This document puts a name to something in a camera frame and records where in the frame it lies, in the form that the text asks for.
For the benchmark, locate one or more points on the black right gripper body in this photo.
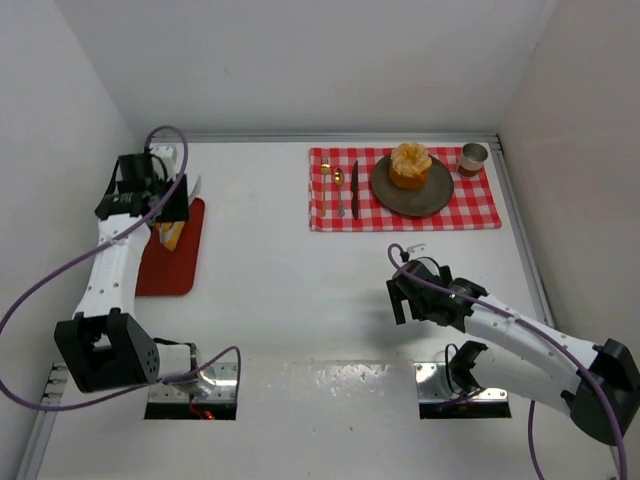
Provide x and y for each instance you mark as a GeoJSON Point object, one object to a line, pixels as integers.
{"type": "Point", "coordinates": [405, 296]}

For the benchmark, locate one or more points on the metal serving tongs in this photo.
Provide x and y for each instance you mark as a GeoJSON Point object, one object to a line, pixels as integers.
{"type": "Point", "coordinates": [196, 186]}

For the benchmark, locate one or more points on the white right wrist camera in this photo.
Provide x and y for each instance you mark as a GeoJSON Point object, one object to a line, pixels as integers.
{"type": "Point", "coordinates": [417, 251]}

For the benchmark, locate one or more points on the black knife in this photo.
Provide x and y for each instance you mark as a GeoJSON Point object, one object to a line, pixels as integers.
{"type": "Point", "coordinates": [354, 187]}

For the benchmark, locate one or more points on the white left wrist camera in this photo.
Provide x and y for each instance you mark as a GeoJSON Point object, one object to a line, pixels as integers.
{"type": "Point", "coordinates": [165, 161]}

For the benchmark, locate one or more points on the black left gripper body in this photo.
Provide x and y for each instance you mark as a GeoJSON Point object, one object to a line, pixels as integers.
{"type": "Point", "coordinates": [173, 210]}

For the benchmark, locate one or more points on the red serving tray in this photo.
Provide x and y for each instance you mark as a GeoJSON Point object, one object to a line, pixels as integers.
{"type": "Point", "coordinates": [165, 273]}

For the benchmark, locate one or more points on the dark round plate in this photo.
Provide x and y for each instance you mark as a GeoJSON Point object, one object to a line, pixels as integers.
{"type": "Point", "coordinates": [431, 198]}

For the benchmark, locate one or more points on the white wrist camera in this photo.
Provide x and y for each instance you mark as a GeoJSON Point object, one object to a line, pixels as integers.
{"type": "Point", "coordinates": [417, 251]}
{"type": "Point", "coordinates": [165, 161]}

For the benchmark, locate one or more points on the gold fork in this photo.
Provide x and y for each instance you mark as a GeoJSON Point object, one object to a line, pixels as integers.
{"type": "Point", "coordinates": [325, 170]}

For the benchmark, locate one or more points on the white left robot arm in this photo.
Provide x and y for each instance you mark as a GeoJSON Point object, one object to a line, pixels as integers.
{"type": "Point", "coordinates": [150, 223]}

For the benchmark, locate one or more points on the gold and silver spoon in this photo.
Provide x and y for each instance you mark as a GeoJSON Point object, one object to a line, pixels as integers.
{"type": "Point", "coordinates": [338, 179]}

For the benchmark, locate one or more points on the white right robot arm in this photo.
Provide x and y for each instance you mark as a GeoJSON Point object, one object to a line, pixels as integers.
{"type": "Point", "coordinates": [595, 385]}

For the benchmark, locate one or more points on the metal base plate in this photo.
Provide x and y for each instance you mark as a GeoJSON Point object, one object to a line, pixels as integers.
{"type": "Point", "coordinates": [215, 384]}
{"type": "Point", "coordinates": [433, 389]}

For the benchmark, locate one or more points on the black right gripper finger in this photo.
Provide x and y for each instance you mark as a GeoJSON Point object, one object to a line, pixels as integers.
{"type": "Point", "coordinates": [445, 274]}
{"type": "Point", "coordinates": [396, 296]}

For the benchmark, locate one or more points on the grey and brown cup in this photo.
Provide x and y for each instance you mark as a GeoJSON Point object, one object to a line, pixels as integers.
{"type": "Point", "coordinates": [471, 160]}

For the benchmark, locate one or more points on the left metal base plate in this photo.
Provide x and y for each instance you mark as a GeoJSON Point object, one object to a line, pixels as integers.
{"type": "Point", "coordinates": [215, 384]}

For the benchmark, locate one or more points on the golden croissant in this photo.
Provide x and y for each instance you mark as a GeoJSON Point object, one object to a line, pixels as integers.
{"type": "Point", "coordinates": [170, 233]}

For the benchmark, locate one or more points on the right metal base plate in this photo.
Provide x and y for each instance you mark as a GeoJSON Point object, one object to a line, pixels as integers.
{"type": "Point", "coordinates": [433, 389]}

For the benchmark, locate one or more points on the round orange bun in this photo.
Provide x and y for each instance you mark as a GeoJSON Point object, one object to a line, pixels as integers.
{"type": "Point", "coordinates": [410, 164]}

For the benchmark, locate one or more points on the red checkered cloth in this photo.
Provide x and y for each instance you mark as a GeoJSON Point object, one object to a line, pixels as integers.
{"type": "Point", "coordinates": [471, 207]}

